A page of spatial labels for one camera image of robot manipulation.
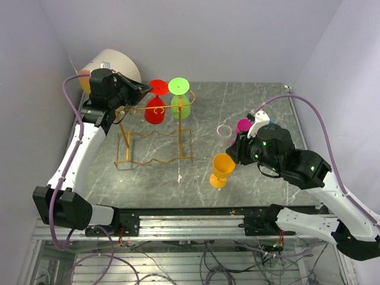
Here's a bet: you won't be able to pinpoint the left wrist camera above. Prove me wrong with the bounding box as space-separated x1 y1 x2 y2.
100 61 112 69

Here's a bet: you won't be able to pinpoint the aluminium mounting rail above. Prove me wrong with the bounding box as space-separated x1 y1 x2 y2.
33 216 249 240

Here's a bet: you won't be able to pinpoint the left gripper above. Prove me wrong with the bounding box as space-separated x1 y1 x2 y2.
109 72 153 109

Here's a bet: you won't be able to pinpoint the green plastic wine glass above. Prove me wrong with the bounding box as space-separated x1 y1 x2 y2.
168 77 191 119

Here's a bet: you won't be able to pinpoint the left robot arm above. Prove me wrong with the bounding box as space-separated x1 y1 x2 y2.
33 68 152 236

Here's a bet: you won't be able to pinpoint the gold wire wine glass rack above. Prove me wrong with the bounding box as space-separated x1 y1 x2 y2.
113 91 196 169

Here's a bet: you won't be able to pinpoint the pink plastic wine glass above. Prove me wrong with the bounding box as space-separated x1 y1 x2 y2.
231 119 252 145

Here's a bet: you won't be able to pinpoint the white cylindrical container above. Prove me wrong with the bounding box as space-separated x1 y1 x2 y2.
79 49 142 82

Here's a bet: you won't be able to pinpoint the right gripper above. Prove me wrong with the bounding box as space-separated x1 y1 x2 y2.
226 127 283 174

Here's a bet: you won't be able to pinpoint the loose cables under table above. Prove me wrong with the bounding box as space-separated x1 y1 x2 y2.
68 234 330 285

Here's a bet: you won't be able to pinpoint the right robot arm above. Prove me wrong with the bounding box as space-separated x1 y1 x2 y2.
226 124 379 261

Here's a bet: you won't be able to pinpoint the yellow plastic wine glass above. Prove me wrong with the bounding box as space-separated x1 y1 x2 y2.
209 153 236 188

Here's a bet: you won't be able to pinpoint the red plastic wine glass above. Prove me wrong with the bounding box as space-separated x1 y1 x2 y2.
144 79 169 125

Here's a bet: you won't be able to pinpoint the clear wine glass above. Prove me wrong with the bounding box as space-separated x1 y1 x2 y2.
216 125 232 147

